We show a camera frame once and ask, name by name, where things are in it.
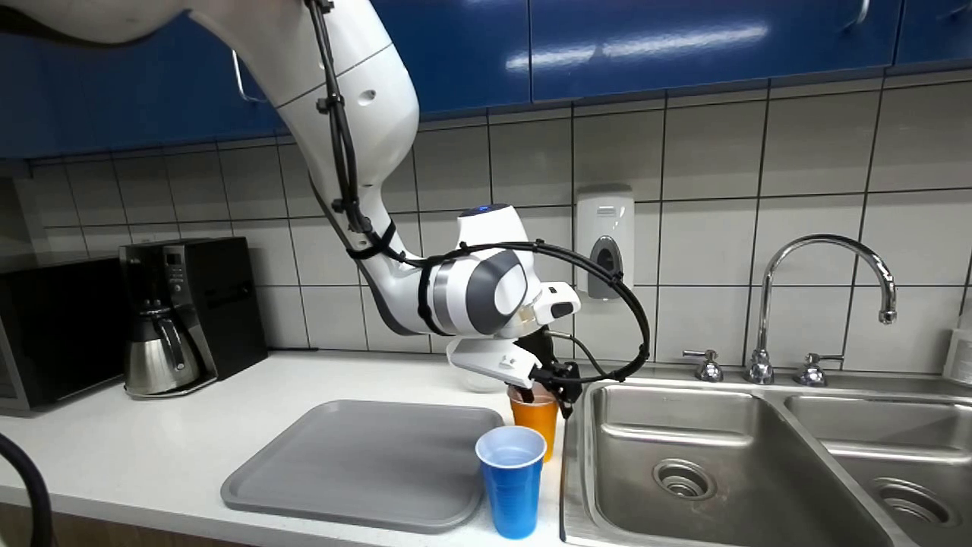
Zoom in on black curved foreground cable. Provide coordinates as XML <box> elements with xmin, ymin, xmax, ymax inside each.
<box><xmin>0</xmin><ymin>433</ymin><xmax>56</xmax><ymax>547</ymax></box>

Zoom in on blue glossy wall cabinets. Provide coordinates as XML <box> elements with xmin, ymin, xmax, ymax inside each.
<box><xmin>0</xmin><ymin>0</ymin><xmax>972</xmax><ymax>163</ymax></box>

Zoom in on gray plastic tray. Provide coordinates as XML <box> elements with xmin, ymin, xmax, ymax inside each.
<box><xmin>217</xmin><ymin>394</ymin><xmax>506</xmax><ymax>538</ymax></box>

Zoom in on wooden base cabinet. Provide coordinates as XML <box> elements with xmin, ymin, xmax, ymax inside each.
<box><xmin>0</xmin><ymin>499</ymin><xmax>262</xmax><ymax>547</ymax></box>

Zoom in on black steel coffee maker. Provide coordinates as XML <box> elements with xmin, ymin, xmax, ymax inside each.
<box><xmin>117</xmin><ymin>234</ymin><xmax>274</xmax><ymax>402</ymax></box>

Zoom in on stainless steel coffee carafe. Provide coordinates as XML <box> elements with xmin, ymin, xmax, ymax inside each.
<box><xmin>124</xmin><ymin>301</ymin><xmax>207</xmax><ymax>399</ymax></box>

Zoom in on chrome gooseneck faucet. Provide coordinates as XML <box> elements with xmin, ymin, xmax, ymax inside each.
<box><xmin>743</xmin><ymin>231</ymin><xmax>902</xmax><ymax>387</ymax></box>

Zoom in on silver cabinet handle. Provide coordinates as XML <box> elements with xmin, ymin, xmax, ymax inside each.
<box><xmin>227</xmin><ymin>46</ymin><xmax>253</xmax><ymax>106</ymax></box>

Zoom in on black microwave oven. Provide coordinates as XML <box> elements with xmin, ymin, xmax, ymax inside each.
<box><xmin>0</xmin><ymin>257</ymin><xmax>136</xmax><ymax>421</ymax></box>

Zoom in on orange plastic cup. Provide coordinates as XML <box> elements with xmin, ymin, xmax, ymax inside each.
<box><xmin>506</xmin><ymin>387</ymin><xmax>565</xmax><ymax>467</ymax></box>

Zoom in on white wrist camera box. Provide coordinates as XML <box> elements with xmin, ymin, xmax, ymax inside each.
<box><xmin>446</xmin><ymin>338</ymin><xmax>542</xmax><ymax>393</ymax></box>

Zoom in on blue plastic cup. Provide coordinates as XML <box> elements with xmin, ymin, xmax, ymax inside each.
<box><xmin>474</xmin><ymin>422</ymin><xmax>548</xmax><ymax>543</ymax></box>

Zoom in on stainless steel double sink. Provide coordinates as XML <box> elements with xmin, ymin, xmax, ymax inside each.
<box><xmin>556</xmin><ymin>364</ymin><xmax>972</xmax><ymax>547</ymax></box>

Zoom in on chrome faucet handle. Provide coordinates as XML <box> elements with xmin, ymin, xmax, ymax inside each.
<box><xmin>680</xmin><ymin>347</ymin><xmax>728</xmax><ymax>387</ymax></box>
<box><xmin>794</xmin><ymin>349</ymin><xmax>848</xmax><ymax>388</ymax></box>

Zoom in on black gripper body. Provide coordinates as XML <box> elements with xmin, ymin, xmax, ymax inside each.
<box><xmin>517</xmin><ymin>325</ymin><xmax>576</xmax><ymax>394</ymax></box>

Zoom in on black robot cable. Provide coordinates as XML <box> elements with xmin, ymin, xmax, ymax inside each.
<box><xmin>299</xmin><ymin>0</ymin><xmax>652</xmax><ymax>388</ymax></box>

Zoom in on white wall soap dispenser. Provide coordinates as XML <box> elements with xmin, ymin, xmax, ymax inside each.
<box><xmin>571</xmin><ymin>185</ymin><xmax>636</xmax><ymax>305</ymax></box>

